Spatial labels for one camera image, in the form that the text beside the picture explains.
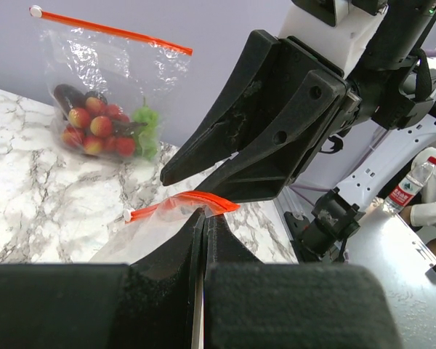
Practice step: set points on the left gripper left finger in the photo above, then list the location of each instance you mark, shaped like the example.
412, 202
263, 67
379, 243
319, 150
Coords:
170, 276

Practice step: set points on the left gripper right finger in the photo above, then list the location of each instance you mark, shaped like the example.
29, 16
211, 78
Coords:
226, 276

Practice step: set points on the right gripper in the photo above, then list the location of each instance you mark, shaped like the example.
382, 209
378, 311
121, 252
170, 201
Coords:
279, 105

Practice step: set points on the zip bag with yellow fruit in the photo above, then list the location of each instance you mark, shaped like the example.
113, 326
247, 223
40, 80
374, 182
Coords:
143, 230

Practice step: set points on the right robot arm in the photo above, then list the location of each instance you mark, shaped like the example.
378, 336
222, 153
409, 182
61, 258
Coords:
393, 86

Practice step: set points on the fake green grapes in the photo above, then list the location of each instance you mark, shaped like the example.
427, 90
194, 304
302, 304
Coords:
145, 135

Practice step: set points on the zip bag with red fruit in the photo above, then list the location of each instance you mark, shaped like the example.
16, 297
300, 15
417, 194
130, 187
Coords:
121, 66

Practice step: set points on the fake red strawberries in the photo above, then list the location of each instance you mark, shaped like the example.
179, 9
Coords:
99, 128

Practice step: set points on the fake dark eggplant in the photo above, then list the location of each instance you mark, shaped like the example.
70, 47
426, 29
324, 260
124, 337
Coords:
68, 98

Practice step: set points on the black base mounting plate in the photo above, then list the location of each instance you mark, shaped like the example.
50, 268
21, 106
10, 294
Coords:
296, 227

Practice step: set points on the plastic water bottle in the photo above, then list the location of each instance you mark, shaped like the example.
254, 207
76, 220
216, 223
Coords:
409, 187

